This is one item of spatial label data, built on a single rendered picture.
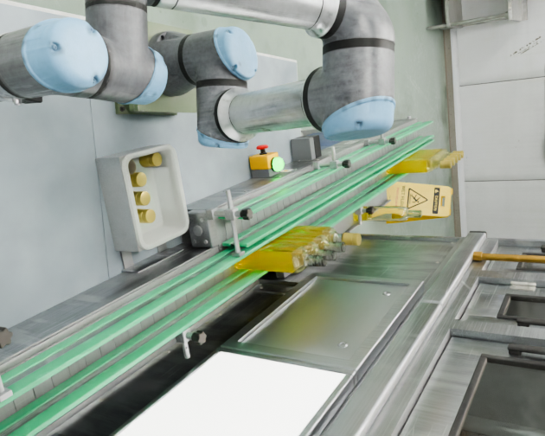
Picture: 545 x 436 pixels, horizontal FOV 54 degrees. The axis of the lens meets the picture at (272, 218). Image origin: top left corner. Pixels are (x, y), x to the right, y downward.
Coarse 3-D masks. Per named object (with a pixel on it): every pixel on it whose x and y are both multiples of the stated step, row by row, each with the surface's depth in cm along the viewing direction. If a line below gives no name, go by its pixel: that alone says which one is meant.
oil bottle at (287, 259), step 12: (264, 252) 138; (276, 252) 137; (288, 252) 135; (300, 252) 135; (240, 264) 143; (252, 264) 141; (264, 264) 139; (276, 264) 137; (288, 264) 135; (300, 264) 134
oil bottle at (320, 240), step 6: (282, 234) 152; (288, 234) 151; (294, 234) 150; (300, 234) 149; (306, 234) 148; (312, 234) 148; (318, 234) 147; (306, 240) 145; (312, 240) 144; (318, 240) 143; (324, 240) 144; (318, 246) 143; (324, 246) 144
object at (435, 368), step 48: (384, 240) 193; (432, 240) 186; (480, 240) 170; (528, 240) 170; (288, 288) 160; (432, 288) 140; (480, 288) 145; (528, 288) 140; (432, 336) 120; (480, 336) 120; (528, 336) 115; (144, 384) 120; (384, 384) 101; (432, 384) 106; (480, 384) 104; (528, 384) 102; (48, 432) 107; (96, 432) 105; (336, 432) 90; (384, 432) 91; (432, 432) 92; (480, 432) 91; (528, 432) 89
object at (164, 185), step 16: (128, 160) 118; (176, 160) 131; (128, 176) 118; (160, 176) 134; (176, 176) 132; (128, 192) 119; (160, 192) 135; (176, 192) 133; (144, 208) 132; (160, 208) 137; (176, 208) 135; (144, 224) 132; (160, 224) 137; (176, 224) 136; (144, 240) 127; (160, 240) 127
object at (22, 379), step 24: (384, 168) 219; (264, 240) 143; (216, 264) 130; (168, 288) 119; (192, 288) 118; (120, 312) 108; (144, 312) 107; (72, 336) 101; (96, 336) 99; (48, 360) 93; (72, 360) 92; (24, 384) 85
